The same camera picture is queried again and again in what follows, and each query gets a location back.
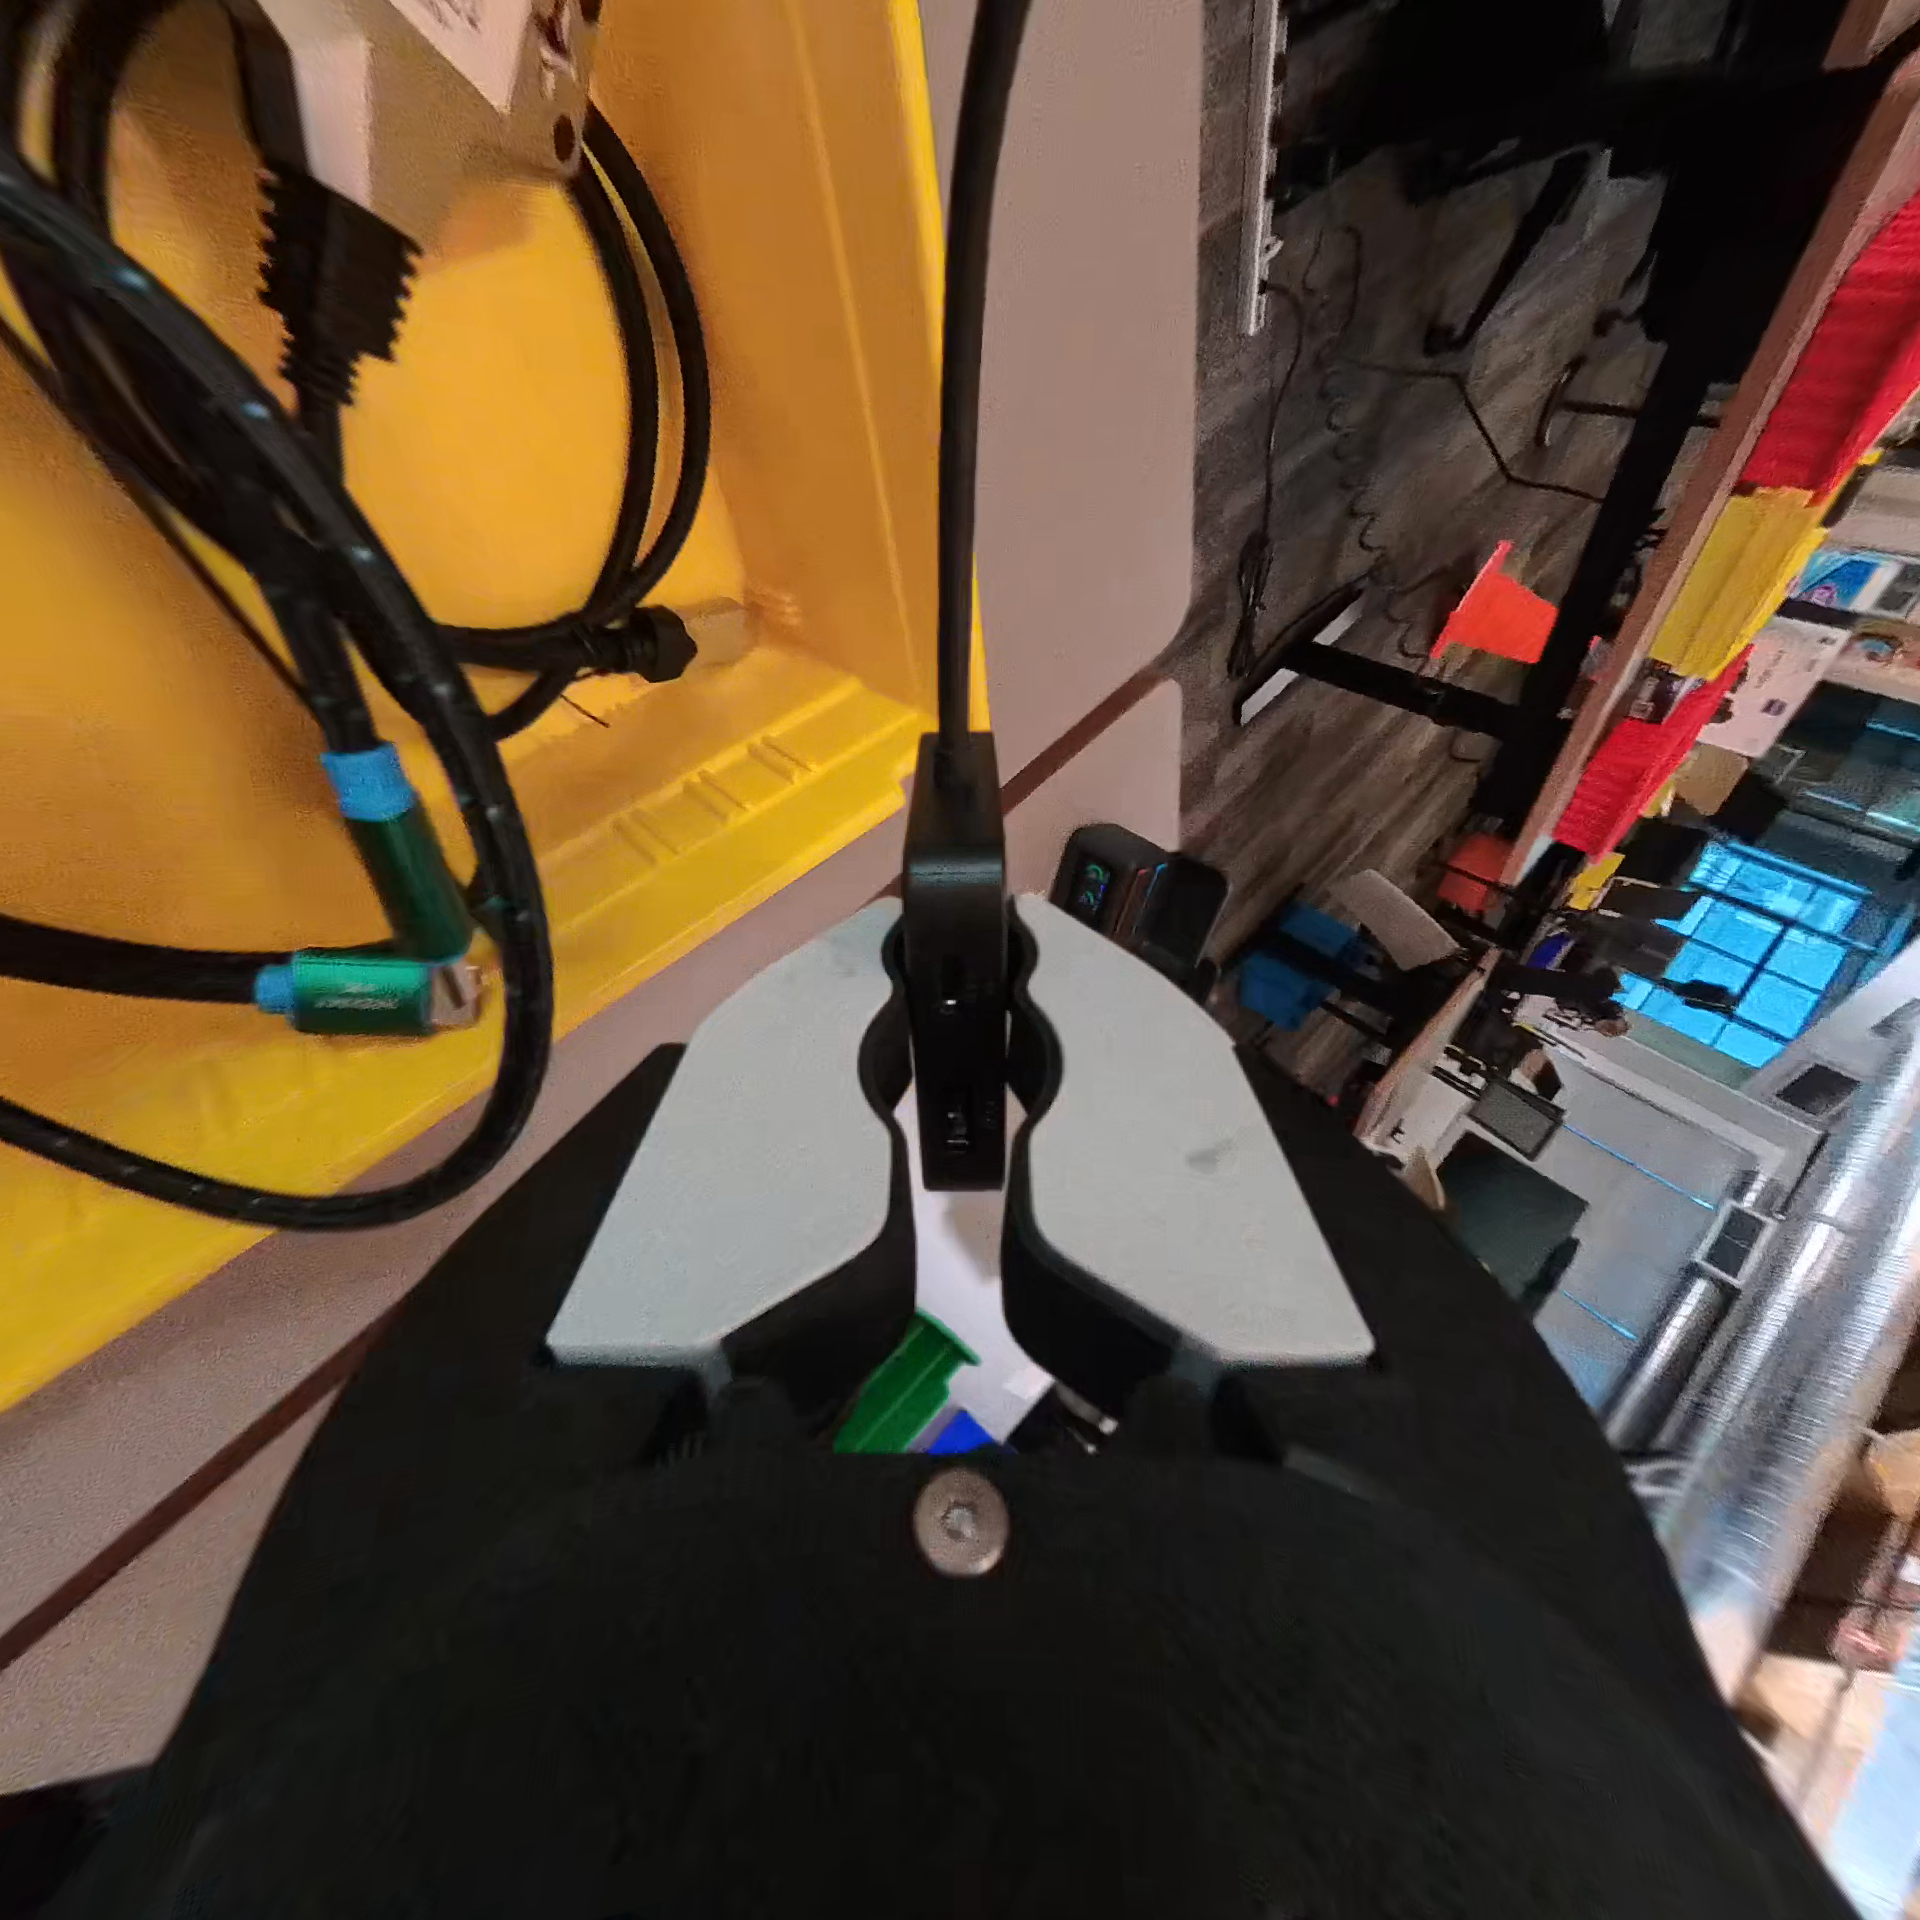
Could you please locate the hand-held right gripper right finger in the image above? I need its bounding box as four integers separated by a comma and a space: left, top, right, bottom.
996, 894, 1375, 1402

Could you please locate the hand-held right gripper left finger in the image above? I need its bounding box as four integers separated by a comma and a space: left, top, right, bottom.
543, 896, 920, 1402

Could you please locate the black square adapter hub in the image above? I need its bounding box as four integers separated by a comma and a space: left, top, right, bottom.
900, 731, 1011, 1193

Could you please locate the braided cable with green plugs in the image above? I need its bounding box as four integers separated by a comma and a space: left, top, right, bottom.
0, 0, 560, 1233

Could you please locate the yellow plastic bin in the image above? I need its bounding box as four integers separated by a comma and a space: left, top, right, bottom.
0, 0, 993, 1415

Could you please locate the black hub cable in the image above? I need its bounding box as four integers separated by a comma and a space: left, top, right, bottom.
935, 0, 1040, 745

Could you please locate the green plastic piece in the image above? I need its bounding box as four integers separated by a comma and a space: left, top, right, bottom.
831, 1312, 980, 1453

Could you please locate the black charger with display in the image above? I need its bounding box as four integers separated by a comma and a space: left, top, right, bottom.
1047, 822, 1233, 993

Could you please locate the stack of red bins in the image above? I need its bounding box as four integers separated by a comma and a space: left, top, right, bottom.
1736, 191, 1920, 505
1549, 672, 1743, 859

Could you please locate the orange cone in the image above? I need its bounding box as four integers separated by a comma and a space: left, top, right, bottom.
1429, 539, 1560, 670

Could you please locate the stack of yellow bins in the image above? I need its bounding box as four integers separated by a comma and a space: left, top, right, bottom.
1647, 487, 1836, 681

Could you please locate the white adapter box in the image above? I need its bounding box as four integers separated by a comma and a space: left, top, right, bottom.
224, 0, 605, 225

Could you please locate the silver ventilation duct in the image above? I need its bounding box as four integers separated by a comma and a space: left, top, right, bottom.
1597, 1035, 1920, 1696

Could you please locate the thin black cable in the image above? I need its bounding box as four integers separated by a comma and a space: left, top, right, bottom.
420, 103, 751, 739

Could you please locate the black ridged cable plug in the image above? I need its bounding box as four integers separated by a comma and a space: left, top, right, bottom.
247, 165, 429, 453

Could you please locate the white rail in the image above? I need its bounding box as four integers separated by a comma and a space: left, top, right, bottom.
1236, 0, 1295, 335

